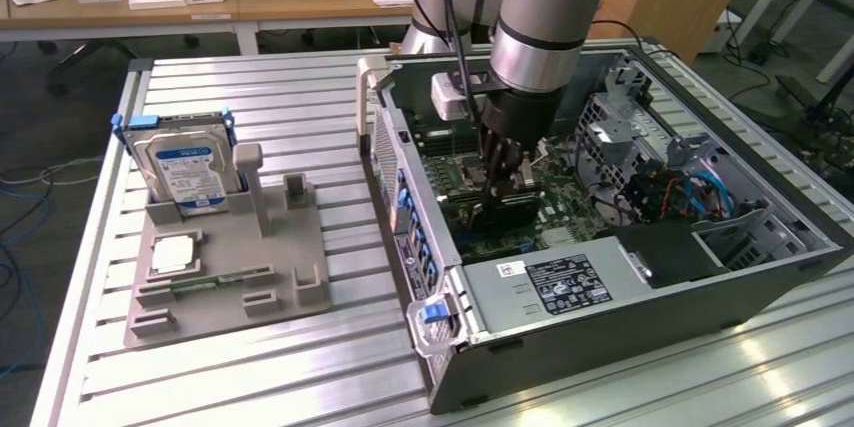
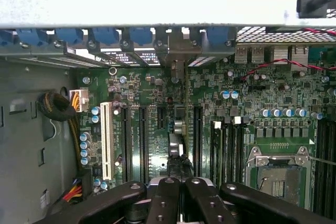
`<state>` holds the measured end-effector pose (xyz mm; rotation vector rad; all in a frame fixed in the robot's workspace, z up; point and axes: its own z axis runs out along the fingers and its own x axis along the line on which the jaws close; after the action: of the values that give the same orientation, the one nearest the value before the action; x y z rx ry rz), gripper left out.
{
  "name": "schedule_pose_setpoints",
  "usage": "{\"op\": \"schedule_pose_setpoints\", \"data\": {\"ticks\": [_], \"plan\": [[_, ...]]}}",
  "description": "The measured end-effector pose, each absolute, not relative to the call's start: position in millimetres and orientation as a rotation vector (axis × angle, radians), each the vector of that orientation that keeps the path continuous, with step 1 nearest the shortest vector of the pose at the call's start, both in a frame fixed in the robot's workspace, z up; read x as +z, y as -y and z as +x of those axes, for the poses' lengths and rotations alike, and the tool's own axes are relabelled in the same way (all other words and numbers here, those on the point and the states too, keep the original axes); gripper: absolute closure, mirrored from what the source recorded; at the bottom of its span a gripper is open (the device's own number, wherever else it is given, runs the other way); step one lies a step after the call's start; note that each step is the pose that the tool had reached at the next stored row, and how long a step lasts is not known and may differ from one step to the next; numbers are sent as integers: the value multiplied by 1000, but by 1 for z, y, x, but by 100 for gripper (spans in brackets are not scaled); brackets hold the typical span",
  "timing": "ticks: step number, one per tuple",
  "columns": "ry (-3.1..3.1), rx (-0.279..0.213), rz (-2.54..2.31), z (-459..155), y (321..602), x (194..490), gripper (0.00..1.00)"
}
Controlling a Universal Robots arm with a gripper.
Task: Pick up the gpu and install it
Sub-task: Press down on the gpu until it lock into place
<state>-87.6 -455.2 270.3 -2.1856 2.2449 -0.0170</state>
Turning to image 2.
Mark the white expansion slot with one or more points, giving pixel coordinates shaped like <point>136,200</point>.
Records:
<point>106,140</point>

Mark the metal socket cover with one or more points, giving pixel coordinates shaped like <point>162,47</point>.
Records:
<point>281,159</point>

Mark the blue slot clip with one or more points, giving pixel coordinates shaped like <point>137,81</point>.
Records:
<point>69,37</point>
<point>140,37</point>
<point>105,37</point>
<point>217,37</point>

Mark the green motherboard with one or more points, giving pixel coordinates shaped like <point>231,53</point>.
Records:
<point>147,90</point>

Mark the black RAM slot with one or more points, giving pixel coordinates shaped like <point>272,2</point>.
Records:
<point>238,153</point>
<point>229,153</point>

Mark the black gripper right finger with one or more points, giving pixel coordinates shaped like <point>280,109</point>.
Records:
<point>199,203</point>

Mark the installed RAM stick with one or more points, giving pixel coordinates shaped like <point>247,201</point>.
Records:
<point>218,150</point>

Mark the short black expansion slot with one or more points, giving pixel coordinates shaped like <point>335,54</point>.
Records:
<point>161,119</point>

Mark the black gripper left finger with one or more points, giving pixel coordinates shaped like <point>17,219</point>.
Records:
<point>168,203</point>

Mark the white power connector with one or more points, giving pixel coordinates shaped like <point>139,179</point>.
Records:
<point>78,100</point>

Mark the silver rear port block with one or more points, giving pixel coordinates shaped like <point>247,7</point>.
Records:
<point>299,54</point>

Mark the open black PC case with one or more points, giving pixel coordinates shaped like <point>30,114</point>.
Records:
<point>26,129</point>

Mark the silver USB port block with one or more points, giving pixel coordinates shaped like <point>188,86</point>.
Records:
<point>249,54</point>

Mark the CPU socket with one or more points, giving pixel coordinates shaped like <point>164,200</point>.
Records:
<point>281,182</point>

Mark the thin locking lever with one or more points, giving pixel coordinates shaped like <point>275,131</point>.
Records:
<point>323,160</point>

